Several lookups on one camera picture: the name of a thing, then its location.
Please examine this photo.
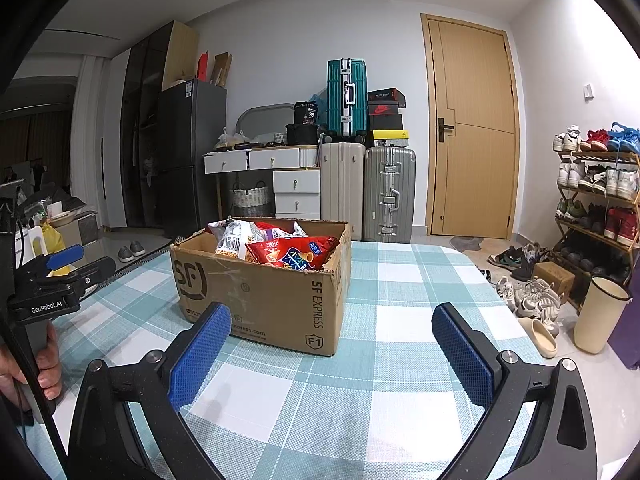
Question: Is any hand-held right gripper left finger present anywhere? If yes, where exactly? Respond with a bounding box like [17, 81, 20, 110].
[65, 301, 233, 480]

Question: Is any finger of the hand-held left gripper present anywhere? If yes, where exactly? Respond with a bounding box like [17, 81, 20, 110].
[47, 256, 117, 293]
[20, 244, 85, 283]

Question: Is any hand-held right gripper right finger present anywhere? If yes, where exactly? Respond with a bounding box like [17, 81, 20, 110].
[431, 302, 598, 480]

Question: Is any brown cardboard box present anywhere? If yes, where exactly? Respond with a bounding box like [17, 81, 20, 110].
[170, 216, 352, 357]

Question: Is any red snack bag blue label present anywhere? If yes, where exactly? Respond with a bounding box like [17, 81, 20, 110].
[245, 236, 341, 275]

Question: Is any purple snack bag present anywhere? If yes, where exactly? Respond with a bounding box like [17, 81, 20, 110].
[252, 226, 296, 242]

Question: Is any person's left hand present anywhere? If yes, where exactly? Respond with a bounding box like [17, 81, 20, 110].
[0, 322, 63, 403]

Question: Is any yellow bag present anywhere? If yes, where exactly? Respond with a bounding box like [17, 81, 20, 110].
[40, 222, 66, 277]

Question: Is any grey slippers pair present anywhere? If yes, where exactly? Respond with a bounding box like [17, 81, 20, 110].
[117, 240, 147, 262]

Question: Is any beige slide sandal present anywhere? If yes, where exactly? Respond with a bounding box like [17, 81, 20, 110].
[517, 316, 560, 359]

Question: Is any scattered shoes group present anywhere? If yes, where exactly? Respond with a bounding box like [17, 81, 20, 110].
[487, 242, 563, 322]

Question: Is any small cardboard box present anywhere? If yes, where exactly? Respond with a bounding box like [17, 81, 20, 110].
[531, 261, 577, 306]

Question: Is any cream waste bin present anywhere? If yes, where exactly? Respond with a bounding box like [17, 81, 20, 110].
[573, 276, 633, 356]

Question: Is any dark grey refrigerator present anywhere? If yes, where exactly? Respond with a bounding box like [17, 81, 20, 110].
[157, 78, 228, 241]

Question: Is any woven laundry basket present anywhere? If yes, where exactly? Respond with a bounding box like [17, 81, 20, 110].
[230, 180, 273, 219]

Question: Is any silver suitcase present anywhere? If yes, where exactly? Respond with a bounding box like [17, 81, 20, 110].
[362, 146, 417, 243]

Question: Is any wooden shoe rack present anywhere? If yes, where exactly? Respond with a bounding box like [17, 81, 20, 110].
[554, 147, 640, 311]

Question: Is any white dresser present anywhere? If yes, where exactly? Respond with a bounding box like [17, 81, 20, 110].
[202, 145, 322, 221]

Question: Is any white plastic bag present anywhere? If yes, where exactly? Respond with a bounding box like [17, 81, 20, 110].
[215, 127, 261, 151]

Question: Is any beige suitcase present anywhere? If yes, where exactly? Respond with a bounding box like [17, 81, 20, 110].
[320, 141, 367, 242]

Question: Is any wooden door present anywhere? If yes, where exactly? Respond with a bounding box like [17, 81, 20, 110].
[421, 13, 518, 241]

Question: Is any arched mirror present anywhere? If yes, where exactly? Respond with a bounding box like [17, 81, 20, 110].
[235, 103, 296, 141]

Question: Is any yellow black shoe box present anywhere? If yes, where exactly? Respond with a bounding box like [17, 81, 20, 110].
[372, 130, 411, 150]

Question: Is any shoe rack with shoes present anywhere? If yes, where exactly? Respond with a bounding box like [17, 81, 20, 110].
[552, 122, 640, 281]

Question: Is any black labelled container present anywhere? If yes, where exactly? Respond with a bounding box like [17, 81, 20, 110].
[294, 101, 320, 126]

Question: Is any teal suitcase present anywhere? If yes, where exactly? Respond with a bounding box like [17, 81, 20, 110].
[326, 58, 368, 142]

